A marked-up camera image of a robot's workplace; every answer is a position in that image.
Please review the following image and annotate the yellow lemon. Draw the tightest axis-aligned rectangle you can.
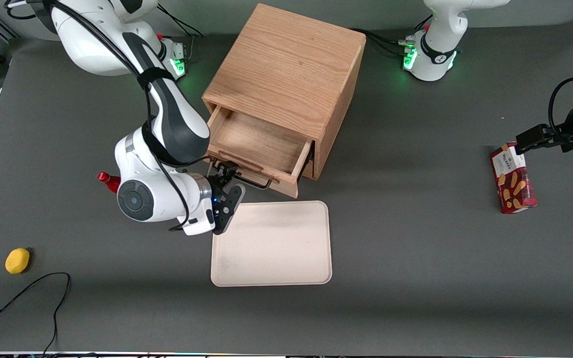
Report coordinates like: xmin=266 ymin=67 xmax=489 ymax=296
xmin=5 ymin=248 xmax=31 ymax=275

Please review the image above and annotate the wooden drawer cabinet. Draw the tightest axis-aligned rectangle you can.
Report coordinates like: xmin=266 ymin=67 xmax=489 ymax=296
xmin=202 ymin=2 xmax=368 ymax=180

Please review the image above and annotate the black arm base cable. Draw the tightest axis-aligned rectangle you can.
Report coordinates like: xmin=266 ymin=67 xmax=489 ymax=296
xmin=159 ymin=6 xmax=206 ymax=38
xmin=352 ymin=27 xmax=416 ymax=58

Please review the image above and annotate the red shortbread biscuit box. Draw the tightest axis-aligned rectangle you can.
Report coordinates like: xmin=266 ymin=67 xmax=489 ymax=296
xmin=489 ymin=142 xmax=537 ymax=215

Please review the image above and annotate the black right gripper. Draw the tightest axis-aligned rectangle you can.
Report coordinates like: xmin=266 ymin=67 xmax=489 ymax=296
xmin=210 ymin=160 xmax=240 ymax=234

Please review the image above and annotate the beige plastic tray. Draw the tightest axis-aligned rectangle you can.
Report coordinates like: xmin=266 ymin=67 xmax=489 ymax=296
xmin=210 ymin=200 xmax=333 ymax=287

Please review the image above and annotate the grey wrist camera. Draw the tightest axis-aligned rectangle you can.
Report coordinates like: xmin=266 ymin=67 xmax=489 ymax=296
xmin=214 ymin=184 xmax=246 ymax=235

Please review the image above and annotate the thin black table cable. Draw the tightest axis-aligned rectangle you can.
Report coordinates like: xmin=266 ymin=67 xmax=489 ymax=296
xmin=0 ymin=272 xmax=71 ymax=357

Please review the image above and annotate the red bottle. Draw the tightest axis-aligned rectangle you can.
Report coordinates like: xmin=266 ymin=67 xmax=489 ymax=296
xmin=97 ymin=172 xmax=120 ymax=194

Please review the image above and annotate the black metal drawer handle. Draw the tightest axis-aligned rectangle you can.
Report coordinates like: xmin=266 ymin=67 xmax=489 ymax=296
xmin=212 ymin=162 xmax=273 ymax=190

